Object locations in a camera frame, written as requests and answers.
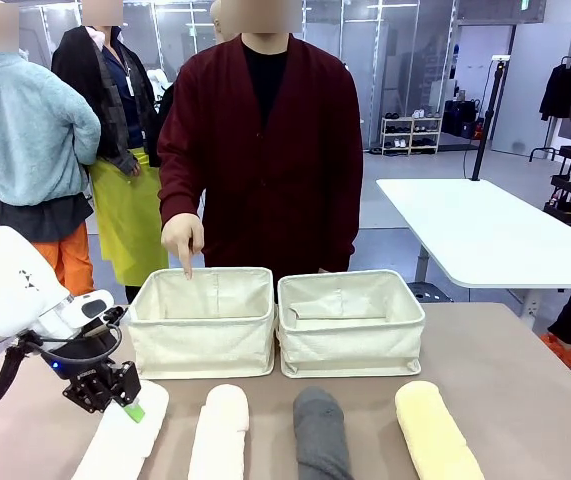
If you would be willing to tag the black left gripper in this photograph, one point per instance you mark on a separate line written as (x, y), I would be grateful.
(85, 357)

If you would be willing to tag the cream towel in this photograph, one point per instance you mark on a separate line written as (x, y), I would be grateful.
(220, 430)

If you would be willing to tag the pale yellow towel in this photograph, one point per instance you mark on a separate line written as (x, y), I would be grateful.
(435, 430)

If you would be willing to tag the person's left forearm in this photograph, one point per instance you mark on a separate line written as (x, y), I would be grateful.
(342, 220)

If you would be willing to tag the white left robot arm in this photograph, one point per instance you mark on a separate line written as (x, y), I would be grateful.
(5, 280)

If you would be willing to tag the person's right forearm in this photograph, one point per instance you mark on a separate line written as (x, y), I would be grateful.
(180, 195)

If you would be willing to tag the person's right hand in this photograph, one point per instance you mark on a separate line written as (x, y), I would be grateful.
(180, 235)

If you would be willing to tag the cream fabric basket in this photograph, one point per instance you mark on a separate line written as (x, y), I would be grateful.
(200, 345)
(350, 350)

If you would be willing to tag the figure with yellow apron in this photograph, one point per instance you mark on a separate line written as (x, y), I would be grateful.
(125, 200)

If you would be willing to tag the grey rolled towel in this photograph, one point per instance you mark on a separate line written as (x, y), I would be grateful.
(320, 430)

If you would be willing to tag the person in maroon cardigan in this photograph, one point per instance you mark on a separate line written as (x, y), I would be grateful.
(275, 175)

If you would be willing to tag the figure in light blue fleece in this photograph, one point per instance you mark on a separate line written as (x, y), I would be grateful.
(20, 130)

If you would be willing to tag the white rounded table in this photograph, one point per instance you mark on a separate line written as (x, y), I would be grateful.
(465, 225)

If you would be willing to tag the wooden shoe rack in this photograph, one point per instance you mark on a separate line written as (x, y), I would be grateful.
(411, 135)

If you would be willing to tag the black bags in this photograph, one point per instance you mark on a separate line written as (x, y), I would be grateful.
(460, 120)

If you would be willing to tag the black pole stand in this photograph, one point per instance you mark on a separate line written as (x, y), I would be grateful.
(482, 140)

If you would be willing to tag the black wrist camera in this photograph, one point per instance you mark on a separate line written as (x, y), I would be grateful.
(115, 314)

